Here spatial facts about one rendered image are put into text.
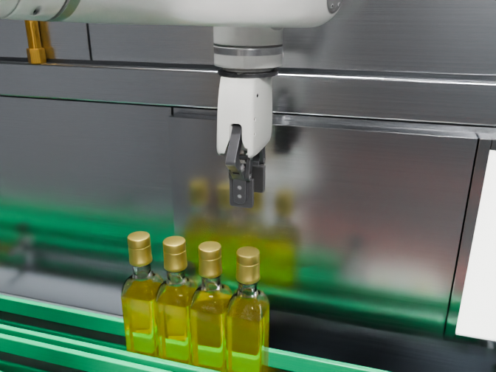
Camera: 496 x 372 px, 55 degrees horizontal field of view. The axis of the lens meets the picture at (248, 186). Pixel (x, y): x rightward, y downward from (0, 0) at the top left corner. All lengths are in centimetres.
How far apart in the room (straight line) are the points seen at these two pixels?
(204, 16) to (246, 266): 36
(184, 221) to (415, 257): 39
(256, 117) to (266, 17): 15
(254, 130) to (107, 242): 51
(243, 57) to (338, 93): 20
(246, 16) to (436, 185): 41
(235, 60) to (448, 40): 31
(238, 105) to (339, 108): 21
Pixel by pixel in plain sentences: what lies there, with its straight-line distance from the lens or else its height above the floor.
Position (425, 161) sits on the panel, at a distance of 74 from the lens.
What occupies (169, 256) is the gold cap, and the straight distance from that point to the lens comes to 73.
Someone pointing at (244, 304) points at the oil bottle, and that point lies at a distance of 71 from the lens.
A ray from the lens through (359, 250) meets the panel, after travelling 80.
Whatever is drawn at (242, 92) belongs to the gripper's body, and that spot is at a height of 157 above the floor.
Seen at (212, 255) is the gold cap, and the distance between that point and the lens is 70.
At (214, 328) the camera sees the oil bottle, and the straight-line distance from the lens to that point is 75.
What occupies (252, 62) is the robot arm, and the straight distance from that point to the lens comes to 57.
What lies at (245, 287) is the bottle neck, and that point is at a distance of 71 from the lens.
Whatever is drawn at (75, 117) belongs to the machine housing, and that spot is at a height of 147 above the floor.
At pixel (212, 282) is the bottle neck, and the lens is 72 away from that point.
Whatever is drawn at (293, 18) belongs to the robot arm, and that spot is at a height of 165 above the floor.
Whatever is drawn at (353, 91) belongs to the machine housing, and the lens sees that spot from 72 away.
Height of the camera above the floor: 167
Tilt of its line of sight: 21 degrees down
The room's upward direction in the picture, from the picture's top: straight up
